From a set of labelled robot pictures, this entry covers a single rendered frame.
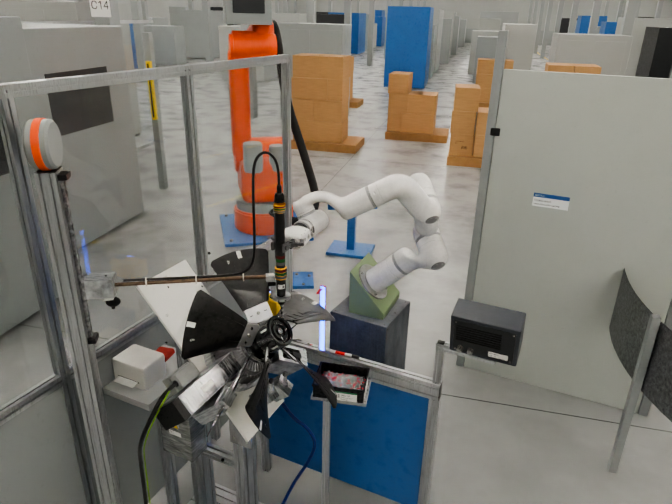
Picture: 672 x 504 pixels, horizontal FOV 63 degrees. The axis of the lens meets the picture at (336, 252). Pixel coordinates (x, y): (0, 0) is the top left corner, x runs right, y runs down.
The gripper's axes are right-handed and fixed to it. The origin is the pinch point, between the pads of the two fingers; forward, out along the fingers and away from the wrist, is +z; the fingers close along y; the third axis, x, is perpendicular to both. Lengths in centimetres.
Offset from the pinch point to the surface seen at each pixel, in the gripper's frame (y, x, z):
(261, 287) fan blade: 7.7, -17.9, 1.3
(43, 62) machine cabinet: 351, 32, -193
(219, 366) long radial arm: 9.0, -37.1, 27.4
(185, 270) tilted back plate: 40.8, -17.1, 3.9
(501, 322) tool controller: -76, -27, -31
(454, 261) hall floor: 10, -150, -355
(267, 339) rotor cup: -3.5, -29.1, 15.6
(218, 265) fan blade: 24.2, -11.1, 4.6
